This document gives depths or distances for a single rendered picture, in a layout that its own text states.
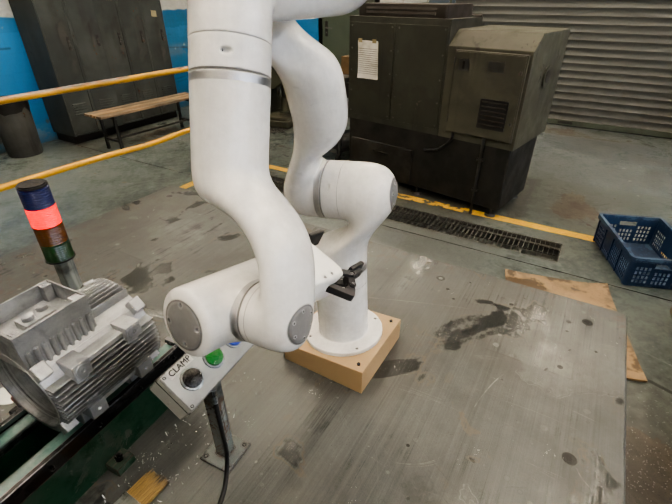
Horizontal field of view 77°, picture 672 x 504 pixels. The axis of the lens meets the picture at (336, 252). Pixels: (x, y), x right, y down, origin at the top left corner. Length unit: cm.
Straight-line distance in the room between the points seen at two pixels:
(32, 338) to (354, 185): 57
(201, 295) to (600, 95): 651
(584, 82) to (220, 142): 645
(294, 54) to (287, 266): 37
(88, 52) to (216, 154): 566
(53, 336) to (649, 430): 217
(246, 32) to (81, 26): 563
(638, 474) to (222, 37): 204
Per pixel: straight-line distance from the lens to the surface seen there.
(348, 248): 86
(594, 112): 684
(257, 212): 45
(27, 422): 98
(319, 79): 70
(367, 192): 81
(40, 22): 592
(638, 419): 235
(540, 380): 113
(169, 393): 70
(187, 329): 50
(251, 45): 50
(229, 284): 51
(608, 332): 135
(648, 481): 216
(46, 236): 115
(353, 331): 100
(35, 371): 79
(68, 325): 81
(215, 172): 48
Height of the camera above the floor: 157
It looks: 31 degrees down
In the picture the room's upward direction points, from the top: straight up
